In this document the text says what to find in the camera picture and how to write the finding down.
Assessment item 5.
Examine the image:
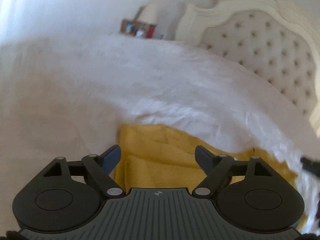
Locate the yellow knit sweater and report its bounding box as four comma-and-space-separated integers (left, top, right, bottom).
115, 125, 307, 233

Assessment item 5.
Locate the white embroidered bedspread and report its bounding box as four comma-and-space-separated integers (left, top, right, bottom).
1, 35, 319, 233

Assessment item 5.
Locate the white jar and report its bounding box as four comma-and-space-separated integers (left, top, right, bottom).
135, 29, 145, 38

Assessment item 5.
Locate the red bottle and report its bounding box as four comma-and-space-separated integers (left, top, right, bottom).
145, 25, 156, 38

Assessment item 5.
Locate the cream tufted headboard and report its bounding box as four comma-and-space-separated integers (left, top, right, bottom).
175, 0, 319, 132

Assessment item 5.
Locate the white table lamp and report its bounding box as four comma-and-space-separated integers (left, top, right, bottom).
137, 3, 158, 25

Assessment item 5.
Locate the wooden picture frame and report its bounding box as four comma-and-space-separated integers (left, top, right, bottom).
119, 18, 136, 36

